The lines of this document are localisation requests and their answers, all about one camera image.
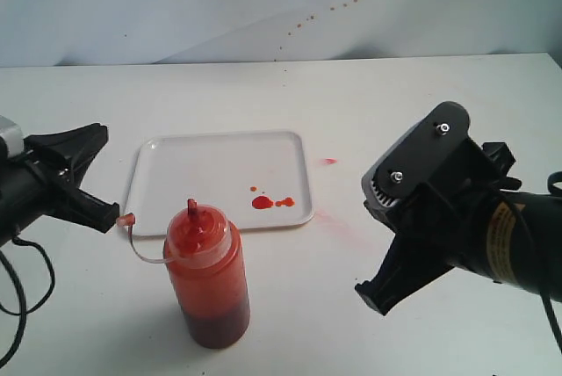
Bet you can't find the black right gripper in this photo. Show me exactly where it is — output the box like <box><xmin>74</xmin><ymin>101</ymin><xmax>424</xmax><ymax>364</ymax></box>
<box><xmin>355</xmin><ymin>137</ymin><xmax>515</xmax><ymax>315</ymax></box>

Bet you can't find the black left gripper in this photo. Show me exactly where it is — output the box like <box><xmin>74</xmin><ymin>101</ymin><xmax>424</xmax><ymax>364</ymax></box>
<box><xmin>1</xmin><ymin>123</ymin><xmax>119</xmax><ymax>244</ymax></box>

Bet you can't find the red sauce squeeze bottle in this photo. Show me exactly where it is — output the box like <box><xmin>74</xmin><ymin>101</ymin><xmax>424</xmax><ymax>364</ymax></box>
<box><xmin>116</xmin><ymin>199</ymin><xmax>250</xmax><ymax>350</ymax></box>

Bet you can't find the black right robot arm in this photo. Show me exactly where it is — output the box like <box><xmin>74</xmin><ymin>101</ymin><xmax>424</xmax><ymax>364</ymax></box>
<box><xmin>355</xmin><ymin>136</ymin><xmax>561</xmax><ymax>315</ymax></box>

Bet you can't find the red sauce puddle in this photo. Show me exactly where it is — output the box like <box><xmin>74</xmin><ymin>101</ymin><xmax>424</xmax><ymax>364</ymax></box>
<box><xmin>249</xmin><ymin>185</ymin><xmax>296</xmax><ymax>210</ymax></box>

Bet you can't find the white backdrop cloth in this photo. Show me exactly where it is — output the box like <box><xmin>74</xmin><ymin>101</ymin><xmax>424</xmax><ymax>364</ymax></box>
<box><xmin>1</xmin><ymin>0</ymin><xmax>561</xmax><ymax>67</ymax></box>

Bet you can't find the white rectangular plastic tray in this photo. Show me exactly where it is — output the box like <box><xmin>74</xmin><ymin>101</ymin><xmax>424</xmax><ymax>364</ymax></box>
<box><xmin>125</xmin><ymin>131</ymin><xmax>313</xmax><ymax>237</ymax></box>

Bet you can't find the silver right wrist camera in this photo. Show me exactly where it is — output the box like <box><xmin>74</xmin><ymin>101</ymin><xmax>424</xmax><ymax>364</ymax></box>
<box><xmin>361</xmin><ymin>101</ymin><xmax>470</xmax><ymax>229</ymax></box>

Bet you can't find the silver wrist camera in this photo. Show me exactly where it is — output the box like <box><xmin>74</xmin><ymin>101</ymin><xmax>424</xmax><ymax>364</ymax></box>
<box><xmin>0</xmin><ymin>116</ymin><xmax>25</xmax><ymax>163</ymax></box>
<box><xmin>361</xmin><ymin>101</ymin><xmax>470</xmax><ymax>229</ymax></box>

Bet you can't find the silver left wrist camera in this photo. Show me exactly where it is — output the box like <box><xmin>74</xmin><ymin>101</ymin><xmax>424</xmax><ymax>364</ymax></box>
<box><xmin>0</xmin><ymin>116</ymin><xmax>25</xmax><ymax>163</ymax></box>

